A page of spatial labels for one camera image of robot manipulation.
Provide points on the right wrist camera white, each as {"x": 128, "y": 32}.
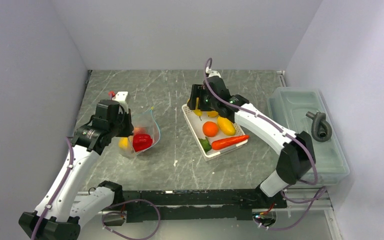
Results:
{"x": 211, "y": 73}

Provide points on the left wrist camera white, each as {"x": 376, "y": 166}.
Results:
{"x": 121, "y": 96}

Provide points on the white perforated plastic basket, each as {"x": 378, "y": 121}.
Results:
{"x": 195, "y": 126}

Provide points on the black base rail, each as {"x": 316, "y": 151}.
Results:
{"x": 153, "y": 205}

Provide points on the clear zip top bag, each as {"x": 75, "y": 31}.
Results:
{"x": 146, "y": 133}

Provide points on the orange fruit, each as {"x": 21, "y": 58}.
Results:
{"x": 210, "y": 129}

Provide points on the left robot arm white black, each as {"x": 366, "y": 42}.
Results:
{"x": 57, "y": 217}

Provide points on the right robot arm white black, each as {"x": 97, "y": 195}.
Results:
{"x": 295, "y": 150}

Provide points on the yellow fruit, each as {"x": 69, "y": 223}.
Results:
{"x": 197, "y": 111}
{"x": 212, "y": 114}

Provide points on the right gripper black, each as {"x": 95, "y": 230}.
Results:
{"x": 197, "y": 91}

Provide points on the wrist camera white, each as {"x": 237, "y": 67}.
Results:
{"x": 121, "y": 96}
{"x": 211, "y": 73}

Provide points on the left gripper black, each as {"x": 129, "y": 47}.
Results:
{"x": 129, "y": 128}

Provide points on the yellow lemon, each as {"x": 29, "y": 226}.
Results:
{"x": 124, "y": 144}

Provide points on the green pepper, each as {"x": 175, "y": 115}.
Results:
{"x": 205, "y": 144}

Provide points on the yellow mango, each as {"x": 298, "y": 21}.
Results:
{"x": 226, "y": 126}

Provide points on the red bell pepper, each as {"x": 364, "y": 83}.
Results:
{"x": 141, "y": 142}

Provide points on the orange carrot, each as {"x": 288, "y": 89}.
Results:
{"x": 229, "y": 141}

